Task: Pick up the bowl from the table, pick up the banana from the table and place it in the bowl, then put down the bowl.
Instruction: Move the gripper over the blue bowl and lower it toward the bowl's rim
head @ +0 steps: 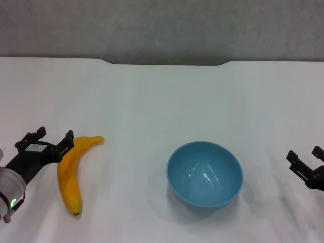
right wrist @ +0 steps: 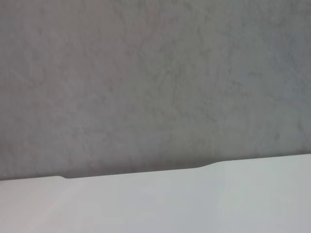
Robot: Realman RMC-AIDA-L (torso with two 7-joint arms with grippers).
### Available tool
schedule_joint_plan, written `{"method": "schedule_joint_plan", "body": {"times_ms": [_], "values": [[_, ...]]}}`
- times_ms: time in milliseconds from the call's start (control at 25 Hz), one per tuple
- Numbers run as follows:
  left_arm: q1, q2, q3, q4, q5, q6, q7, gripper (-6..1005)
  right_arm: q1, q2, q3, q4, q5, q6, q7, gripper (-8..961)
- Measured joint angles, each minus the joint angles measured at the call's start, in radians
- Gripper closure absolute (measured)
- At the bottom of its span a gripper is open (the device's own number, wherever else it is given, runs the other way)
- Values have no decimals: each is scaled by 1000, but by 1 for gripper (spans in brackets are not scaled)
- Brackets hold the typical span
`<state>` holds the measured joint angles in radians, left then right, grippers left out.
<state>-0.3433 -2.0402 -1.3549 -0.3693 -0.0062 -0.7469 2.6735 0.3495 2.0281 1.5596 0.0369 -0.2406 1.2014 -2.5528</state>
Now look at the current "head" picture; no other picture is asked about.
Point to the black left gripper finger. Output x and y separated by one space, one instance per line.
67 143
31 135

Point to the blue bowl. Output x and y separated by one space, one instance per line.
202 182

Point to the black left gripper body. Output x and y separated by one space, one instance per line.
33 162

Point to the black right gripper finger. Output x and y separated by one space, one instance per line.
300 164
319 153

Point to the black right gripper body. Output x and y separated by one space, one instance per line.
317 179

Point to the yellow banana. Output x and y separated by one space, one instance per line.
68 177

